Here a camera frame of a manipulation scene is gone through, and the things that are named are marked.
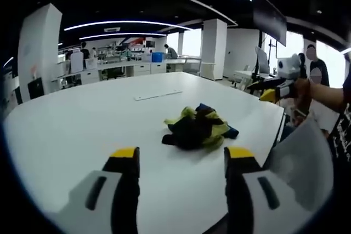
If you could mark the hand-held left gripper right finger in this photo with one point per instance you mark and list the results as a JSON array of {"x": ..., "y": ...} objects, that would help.
[{"x": 246, "y": 195}]

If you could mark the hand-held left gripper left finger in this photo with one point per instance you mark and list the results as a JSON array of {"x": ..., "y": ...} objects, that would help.
[{"x": 109, "y": 190}]

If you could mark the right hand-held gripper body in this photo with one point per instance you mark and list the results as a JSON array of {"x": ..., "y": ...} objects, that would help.
[{"x": 286, "y": 67}]

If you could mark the black yellow blue garment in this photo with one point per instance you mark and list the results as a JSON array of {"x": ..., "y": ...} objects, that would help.
[{"x": 196, "y": 130}]

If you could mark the person's right hand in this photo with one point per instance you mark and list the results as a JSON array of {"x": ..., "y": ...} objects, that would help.
[{"x": 303, "y": 90}]

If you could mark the white office chair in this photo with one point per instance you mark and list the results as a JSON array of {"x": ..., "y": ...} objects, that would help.
[{"x": 261, "y": 62}]

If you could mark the black hanging monitor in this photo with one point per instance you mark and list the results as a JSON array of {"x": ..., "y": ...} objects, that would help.
[{"x": 270, "y": 20}]

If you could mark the grey mesh chair backrest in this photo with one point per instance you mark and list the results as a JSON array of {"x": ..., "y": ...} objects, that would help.
[{"x": 301, "y": 160}]

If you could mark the person's black printed shirt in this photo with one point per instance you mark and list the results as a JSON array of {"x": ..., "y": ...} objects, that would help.
[{"x": 342, "y": 135}]

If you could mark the blue storage bin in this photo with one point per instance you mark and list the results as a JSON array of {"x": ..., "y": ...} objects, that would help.
[{"x": 157, "y": 57}]

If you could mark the white desk drawer cabinets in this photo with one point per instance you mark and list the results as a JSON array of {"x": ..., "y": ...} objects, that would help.
[{"x": 115, "y": 71}]

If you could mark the black box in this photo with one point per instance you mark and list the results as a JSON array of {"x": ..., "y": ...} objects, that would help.
[{"x": 35, "y": 88}]

